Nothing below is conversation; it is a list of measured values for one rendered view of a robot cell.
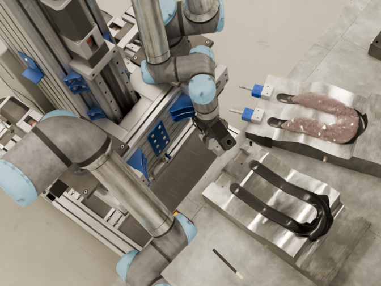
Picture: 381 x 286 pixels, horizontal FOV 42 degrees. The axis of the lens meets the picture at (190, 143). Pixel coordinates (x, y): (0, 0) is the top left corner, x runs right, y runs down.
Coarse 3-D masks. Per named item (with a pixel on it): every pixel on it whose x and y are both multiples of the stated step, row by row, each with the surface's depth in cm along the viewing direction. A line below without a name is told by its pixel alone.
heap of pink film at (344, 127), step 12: (300, 96) 180; (312, 96) 178; (324, 96) 176; (324, 108) 175; (336, 108) 176; (348, 108) 176; (288, 120) 178; (300, 120) 175; (312, 120) 174; (336, 120) 174; (348, 120) 173; (312, 132) 172; (324, 132) 170; (336, 132) 172; (348, 132) 171
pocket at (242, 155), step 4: (240, 148) 175; (240, 152) 177; (244, 152) 177; (236, 156) 176; (240, 156) 177; (244, 156) 177; (248, 156) 176; (236, 160) 176; (240, 160) 176; (244, 160) 176; (240, 164) 175
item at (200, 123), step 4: (196, 116) 161; (216, 116) 152; (192, 120) 162; (196, 120) 160; (200, 120) 154; (204, 120) 152; (208, 120) 152; (212, 120) 153; (196, 124) 161; (200, 124) 159; (204, 124) 159; (224, 124) 162; (200, 128) 163; (204, 128) 158; (204, 132) 160; (208, 132) 158; (208, 136) 160; (212, 136) 161
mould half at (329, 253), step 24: (240, 168) 172; (288, 168) 170; (216, 192) 169; (264, 192) 167; (336, 192) 159; (240, 216) 165; (312, 216) 156; (336, 216) 163; (360, 216) 161; (264, 240) 160; (288, 240) 154; (336, 240) 159; (360, 240) 159; (312, 264) 157; (336, 264) 156
